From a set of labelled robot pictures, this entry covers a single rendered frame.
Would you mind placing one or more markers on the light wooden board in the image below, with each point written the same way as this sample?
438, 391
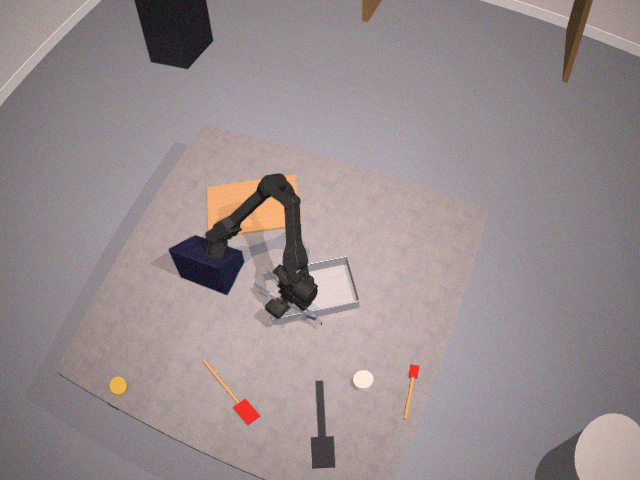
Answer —
224, 200

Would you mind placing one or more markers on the white round disc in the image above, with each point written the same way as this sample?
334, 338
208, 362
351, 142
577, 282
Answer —
362, 380

